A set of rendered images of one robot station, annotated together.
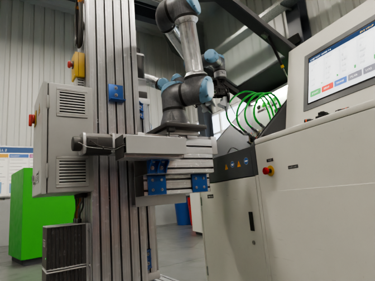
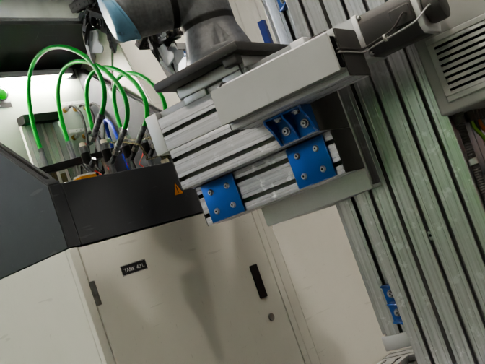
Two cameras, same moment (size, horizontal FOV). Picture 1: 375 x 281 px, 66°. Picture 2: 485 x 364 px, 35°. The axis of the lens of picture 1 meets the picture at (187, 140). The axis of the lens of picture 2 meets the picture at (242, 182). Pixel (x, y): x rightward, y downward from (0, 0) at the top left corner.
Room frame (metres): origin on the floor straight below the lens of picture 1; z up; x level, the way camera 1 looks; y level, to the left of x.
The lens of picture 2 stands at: (2.50, 1.81, 0.65)
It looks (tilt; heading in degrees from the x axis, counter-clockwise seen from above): 5 degrees up; 246
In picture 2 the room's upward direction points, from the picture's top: 19 degrees counter-clockwise
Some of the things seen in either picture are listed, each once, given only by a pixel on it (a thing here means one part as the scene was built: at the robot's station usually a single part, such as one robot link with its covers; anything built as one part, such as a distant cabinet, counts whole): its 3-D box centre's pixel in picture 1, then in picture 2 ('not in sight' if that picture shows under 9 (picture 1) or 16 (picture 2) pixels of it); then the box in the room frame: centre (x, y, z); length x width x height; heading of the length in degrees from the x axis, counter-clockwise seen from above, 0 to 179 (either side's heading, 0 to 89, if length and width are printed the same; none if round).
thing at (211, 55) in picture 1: (210, 58); not in sight; (1.61, -0.18, 1.50); 0.11 x 0.11 x 0.08; 65
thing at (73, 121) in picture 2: not in sight; (84, 133); (1.86, -0.78, 1.20); 0.13 x 0.03 x 0.31; 26
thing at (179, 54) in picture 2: (224, 103); (177, 57); (1.67, -0.24, 1.24); 0.06 x 0.03 x 0.09; 110
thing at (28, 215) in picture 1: (50, 213); not in sight; (4.61, 2.22, 0.65); 0.95 x 0.86 x 1.30; 131
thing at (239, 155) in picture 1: (224, 168); (157, 194); (1.86, -0.22, 0.87); 0.62 x 0.04 x 0.16; 26
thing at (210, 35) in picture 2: not in sight; (214, 42); (1.80, 0.33, 1.09); 0.15 x 0.15 x 0.10
